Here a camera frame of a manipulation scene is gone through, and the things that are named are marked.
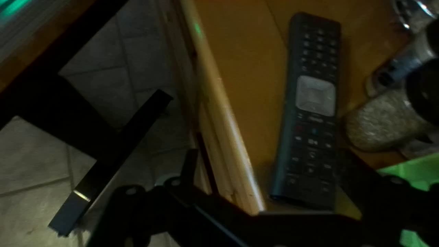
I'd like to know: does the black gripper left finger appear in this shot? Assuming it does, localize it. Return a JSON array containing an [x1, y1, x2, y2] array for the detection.
[[86, 149, 255, 247]]

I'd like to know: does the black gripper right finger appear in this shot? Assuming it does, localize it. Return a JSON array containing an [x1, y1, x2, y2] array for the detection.
[[336, 149, 439, 247]]

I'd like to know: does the black remote control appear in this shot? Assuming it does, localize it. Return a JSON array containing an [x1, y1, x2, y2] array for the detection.
[[270, 12, 341, 209]]

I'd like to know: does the wooden dresser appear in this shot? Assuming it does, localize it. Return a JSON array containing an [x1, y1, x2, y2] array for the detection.
[[155, 0, 439, 216]]

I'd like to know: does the black stand frame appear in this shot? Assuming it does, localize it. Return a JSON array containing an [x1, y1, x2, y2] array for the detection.
[[1, 0, 171, 237]]

